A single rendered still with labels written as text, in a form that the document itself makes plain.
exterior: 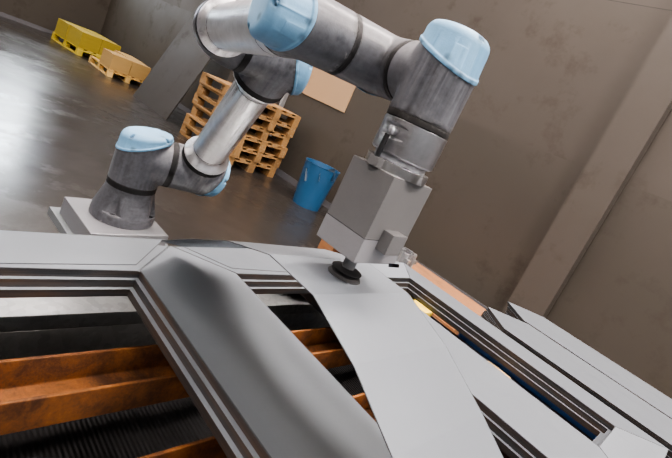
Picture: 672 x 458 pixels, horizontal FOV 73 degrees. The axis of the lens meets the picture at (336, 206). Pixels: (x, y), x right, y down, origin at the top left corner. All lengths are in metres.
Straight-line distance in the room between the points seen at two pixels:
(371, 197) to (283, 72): 0.47
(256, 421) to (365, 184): 0.29
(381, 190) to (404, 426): 0.23
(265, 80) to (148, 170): 0.39
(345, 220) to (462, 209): 4.26
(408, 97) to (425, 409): 0.31
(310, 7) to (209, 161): 0.68
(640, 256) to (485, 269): 1.25
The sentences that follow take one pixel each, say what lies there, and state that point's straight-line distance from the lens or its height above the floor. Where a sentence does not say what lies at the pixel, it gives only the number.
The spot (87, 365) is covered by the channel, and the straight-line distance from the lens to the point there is 0.81.
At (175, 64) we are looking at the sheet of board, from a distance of 7.60.
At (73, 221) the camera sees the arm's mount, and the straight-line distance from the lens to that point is 1.23.
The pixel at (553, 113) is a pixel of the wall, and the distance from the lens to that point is 4.68.
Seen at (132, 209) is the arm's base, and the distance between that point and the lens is 1.19.
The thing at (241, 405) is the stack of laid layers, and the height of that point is 0.85.
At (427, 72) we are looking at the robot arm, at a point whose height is 1.27.
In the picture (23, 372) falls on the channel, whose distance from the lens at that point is 0.78.
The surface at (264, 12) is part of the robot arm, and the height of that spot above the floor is 1.25.
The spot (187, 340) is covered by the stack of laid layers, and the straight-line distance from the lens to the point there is 0.64.
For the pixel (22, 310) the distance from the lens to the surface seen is 0.93.
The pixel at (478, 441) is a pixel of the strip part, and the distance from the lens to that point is 0.55.
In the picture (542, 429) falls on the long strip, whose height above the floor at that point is 0.85.
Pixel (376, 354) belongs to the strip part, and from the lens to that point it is 0.47.
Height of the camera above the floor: 1.20
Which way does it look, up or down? 11 degrees down
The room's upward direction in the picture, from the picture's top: 25 degrees clockwise
